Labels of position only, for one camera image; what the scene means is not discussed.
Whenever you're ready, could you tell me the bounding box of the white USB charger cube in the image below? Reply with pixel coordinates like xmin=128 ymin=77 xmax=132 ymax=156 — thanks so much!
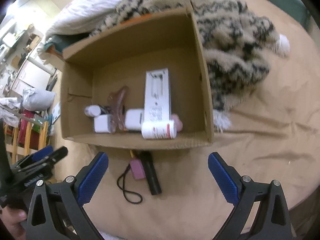
xmin=93 ymin=114 xmax=112 ymax=133

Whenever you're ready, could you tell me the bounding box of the pink heart-shaped object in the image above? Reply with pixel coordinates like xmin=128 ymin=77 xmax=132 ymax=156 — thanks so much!
xmin=170 ymin=114 xmax=183 ymax=132

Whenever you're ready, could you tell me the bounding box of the white pill bottle red label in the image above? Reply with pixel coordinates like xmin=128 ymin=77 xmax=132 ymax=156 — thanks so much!
xmin=141 ymin=120 xmax=177 ymax=140

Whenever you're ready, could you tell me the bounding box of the white battery charger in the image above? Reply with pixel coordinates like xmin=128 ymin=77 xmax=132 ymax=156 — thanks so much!
xmin=144 ymin=68 xmax=171 ymax=122

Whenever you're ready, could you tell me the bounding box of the white bottle barcode label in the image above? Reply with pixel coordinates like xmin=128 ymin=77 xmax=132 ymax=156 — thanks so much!
xmin=84 ymin=105 xmax=101 ymax=118

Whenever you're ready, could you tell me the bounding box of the black red USB stick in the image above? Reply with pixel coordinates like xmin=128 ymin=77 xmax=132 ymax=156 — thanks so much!
xmin=98 ymin=105 xmax=111 ymax=115

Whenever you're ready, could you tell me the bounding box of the person's left hand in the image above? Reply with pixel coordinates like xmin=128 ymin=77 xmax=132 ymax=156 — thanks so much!
xmin=1 ymin=206 xmax=27 ymax=240

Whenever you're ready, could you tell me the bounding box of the pink perfume bottle gold cap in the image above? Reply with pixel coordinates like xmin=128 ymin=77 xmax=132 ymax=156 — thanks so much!
xmin=130 ymin=150 xmax=146 ymax=180

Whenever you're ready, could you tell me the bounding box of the white plastic bag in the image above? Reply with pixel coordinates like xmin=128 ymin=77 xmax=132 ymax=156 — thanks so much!
xmin=22 ymin=88 xmax=56 ymax=112

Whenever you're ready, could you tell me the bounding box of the brown cardboard box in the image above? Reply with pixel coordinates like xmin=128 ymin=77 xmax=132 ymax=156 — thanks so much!
xmin=60 ymin=6 xmax=215 ymax=151

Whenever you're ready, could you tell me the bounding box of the black-patterned fuzzy blanket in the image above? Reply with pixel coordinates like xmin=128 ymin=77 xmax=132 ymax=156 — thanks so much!
xmin=93 ymin=0 xmax=290 ymax=132

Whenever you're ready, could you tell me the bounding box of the wooden chair frame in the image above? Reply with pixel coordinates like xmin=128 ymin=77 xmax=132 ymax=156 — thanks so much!
xmin=3 ymin=121 xmax=49 ymax=165

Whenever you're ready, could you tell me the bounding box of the black hair tie cord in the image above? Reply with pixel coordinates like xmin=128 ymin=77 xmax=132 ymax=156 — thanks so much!
xmin=116 ymin=166 xmax=144 ymax=204

